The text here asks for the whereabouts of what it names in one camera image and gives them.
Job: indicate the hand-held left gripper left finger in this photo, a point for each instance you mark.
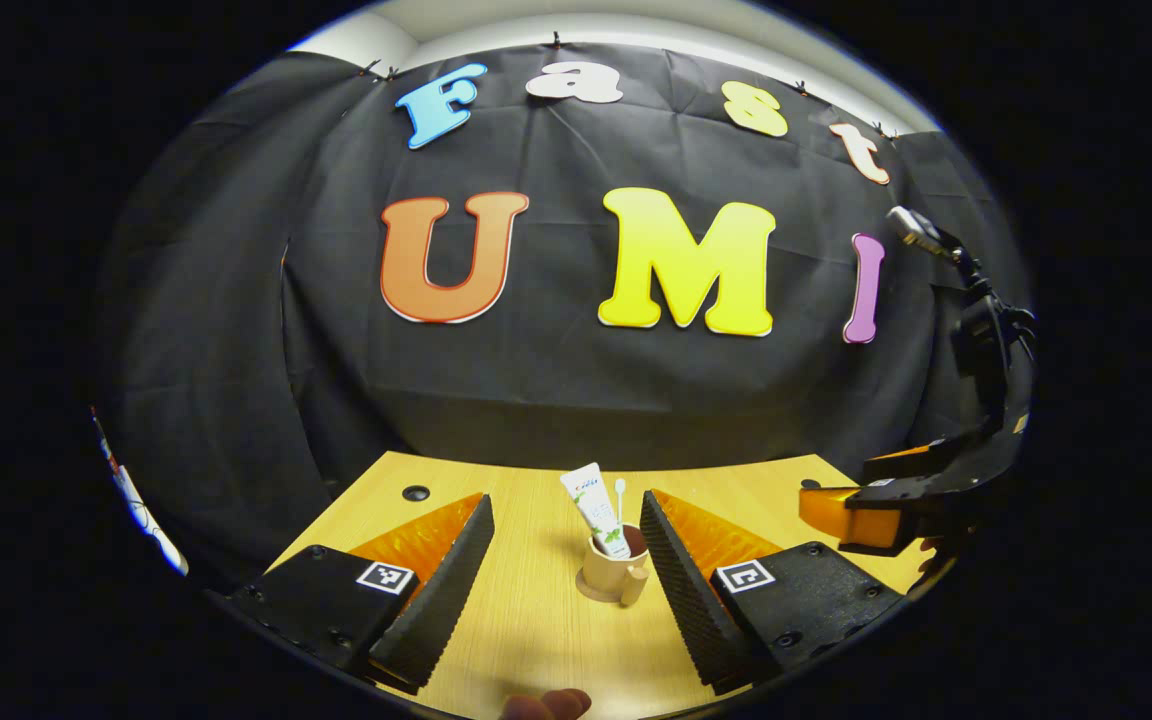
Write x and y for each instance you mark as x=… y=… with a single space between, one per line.
x=436 y=600

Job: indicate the wooden desktop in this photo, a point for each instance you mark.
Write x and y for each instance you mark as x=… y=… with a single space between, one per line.
x=526 y=560

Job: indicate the black backdrop cloth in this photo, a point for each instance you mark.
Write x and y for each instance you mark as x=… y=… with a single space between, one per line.
x=556 y=400

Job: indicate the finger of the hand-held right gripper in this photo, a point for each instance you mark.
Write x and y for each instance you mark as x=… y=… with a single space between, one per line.
x=866 y=520
x=926 y=462

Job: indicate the pale green toothbrush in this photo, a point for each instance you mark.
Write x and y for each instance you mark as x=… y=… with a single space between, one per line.
x=620 y=487

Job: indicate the white toothpaste tube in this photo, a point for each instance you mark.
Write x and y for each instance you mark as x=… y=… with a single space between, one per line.
x=591 y=500

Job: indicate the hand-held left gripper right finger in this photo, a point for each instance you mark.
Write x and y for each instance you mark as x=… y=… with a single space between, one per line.
x=686 y=600

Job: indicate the beige cup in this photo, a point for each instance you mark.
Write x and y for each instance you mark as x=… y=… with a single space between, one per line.
x=606 y=575

